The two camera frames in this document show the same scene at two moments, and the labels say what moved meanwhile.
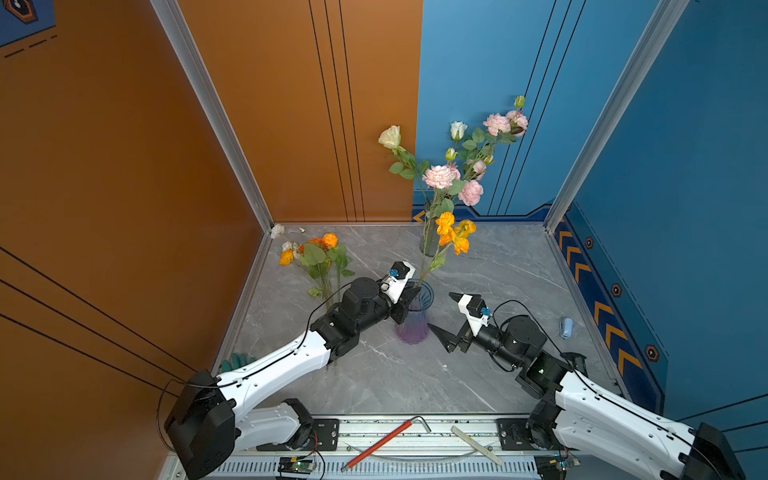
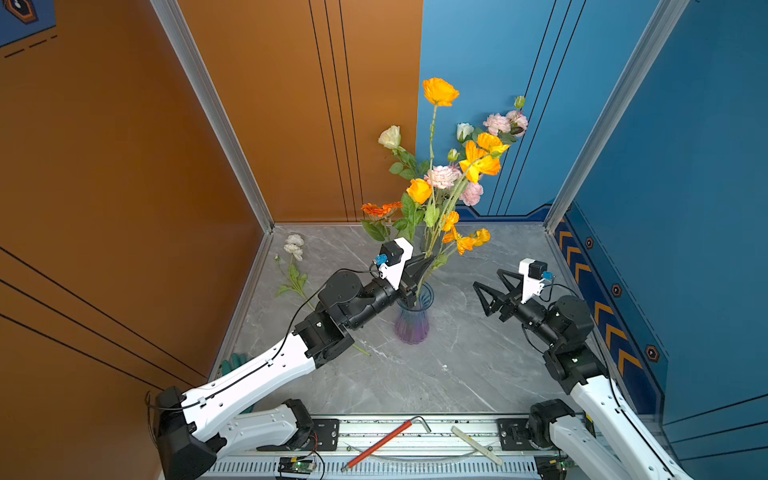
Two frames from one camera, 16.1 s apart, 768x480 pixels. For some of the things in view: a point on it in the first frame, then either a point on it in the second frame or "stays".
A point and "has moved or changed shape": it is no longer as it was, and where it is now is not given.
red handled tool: [382, 442] stays
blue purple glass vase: [415, 327] stays
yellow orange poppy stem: [462, 231] has moved or changed shape
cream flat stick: [477, 445] stays
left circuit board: [293, 465] stays
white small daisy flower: [277, 230] → [293, 248]
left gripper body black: [397, 310] → [403, 289]
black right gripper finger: [449, 340] → [488, 308]
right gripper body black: [468, 339] → [533, 314]
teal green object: [236, 362] stays
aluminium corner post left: [174, 19] stays
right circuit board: [552, 467] stays
